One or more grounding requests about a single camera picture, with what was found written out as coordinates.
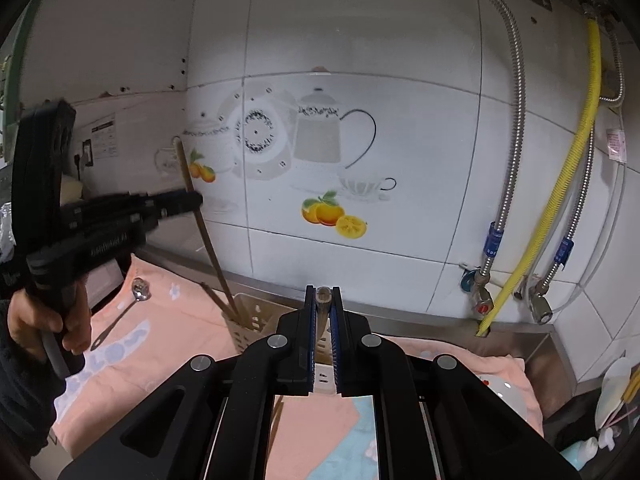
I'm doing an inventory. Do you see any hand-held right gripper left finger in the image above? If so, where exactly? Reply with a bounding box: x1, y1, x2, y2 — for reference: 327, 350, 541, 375
57, 285, 321, 480

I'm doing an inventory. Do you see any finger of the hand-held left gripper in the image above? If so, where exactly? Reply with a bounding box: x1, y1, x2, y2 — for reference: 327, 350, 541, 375
70, 209, 168, 251
62, 189, 204, 218

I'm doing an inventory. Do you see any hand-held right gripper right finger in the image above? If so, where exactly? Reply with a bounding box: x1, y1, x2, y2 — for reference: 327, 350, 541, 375
330, 286, 583, 480

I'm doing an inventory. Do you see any cream plastic utensil holder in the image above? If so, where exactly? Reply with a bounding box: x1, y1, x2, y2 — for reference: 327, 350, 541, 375
222, 292, 346, 395

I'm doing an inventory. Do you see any person's left forearm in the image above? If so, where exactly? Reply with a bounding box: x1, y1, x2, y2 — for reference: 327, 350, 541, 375
0, 330, 68, 461

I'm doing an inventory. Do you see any person's left hand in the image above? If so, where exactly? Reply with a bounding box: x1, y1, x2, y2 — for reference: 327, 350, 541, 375
7, 280, 93, 357

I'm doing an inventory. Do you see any clear plastic bag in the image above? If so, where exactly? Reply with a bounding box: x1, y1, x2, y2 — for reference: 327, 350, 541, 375
0, 200, 16, 261

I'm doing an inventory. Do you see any metal slotted spoon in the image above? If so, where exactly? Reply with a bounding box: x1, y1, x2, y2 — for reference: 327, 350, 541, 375
90, 277, 152, 352

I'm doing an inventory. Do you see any peach printed towel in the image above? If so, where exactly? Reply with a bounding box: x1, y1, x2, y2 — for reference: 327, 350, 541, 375
50, 255, 543, 480

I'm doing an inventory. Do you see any metal valve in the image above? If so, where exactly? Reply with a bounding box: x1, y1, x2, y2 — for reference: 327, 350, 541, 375
460, 262, 496, 318
520, 275, 553, 323

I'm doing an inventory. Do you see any light blue bottle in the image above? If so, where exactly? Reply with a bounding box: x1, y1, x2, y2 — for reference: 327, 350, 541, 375
560, 427, 621, 472

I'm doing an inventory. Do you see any white ladle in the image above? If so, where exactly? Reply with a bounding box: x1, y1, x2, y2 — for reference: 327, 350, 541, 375
595, 357, 632, 431

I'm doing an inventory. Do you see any yellow brush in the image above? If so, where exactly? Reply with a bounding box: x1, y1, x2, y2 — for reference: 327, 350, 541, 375
622, 365, 640, 406

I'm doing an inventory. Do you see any pink tag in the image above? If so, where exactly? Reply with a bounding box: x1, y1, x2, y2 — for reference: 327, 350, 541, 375
606, 129, 628, 163

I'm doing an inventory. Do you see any white wall notice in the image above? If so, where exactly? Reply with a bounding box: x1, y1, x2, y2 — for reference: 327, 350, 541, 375
91, 115, 118, 161

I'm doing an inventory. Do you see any braided metal hose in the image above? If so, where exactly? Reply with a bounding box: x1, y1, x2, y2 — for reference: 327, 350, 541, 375
530, 20, 626, 301
465, 0, 528, 281

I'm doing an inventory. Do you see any yellow gas hose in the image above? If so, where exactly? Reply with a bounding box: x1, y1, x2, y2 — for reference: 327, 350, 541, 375
477, 20, 601, 337

